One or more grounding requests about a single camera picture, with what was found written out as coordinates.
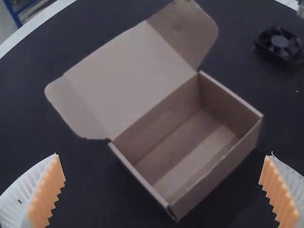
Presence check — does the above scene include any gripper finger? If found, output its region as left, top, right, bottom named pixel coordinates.
left=0, top=152, right=67, bottom=228
left=258, top=151, right=304, bottom=228

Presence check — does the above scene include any black square fan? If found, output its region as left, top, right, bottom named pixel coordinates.
left=252, top=26, right=304, bottom=69

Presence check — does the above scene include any cardboard box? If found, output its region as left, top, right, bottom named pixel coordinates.
left=44, top=0, right=264, bottom=216

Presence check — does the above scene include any black mat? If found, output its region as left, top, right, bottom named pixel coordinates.
left=0, top=0, right=304, bottom=228

